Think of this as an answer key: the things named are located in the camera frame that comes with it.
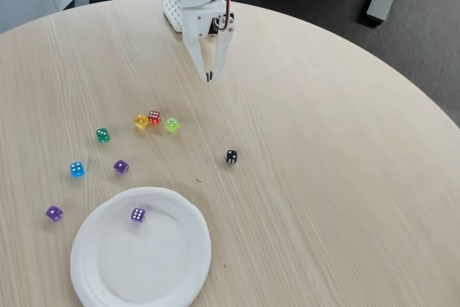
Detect purple translucent dice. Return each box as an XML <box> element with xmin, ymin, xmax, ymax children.
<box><xmin>130</xmin><ymin>207</ymin><xmax>147</xmax><ymax>225</ymax></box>
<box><xmin>113</xmin><ymin>159</ymin><xmax>130</xmax><ymax>176</ymax></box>
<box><xmin>45</xmin><ymin>205</ymin><xmax>65</xmax><ymax>223</ymax></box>

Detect white paper plate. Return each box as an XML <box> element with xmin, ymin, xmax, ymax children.
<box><xmin>70</xmin><ymin>186</ymin><xmax>212</xmax><ymax>307</ymax></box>

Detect blue translucent dice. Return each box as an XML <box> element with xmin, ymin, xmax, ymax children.
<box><xmin>69</xmin><ymin>161</ymin><xmax>86</xmax><ymax>178</ymax></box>

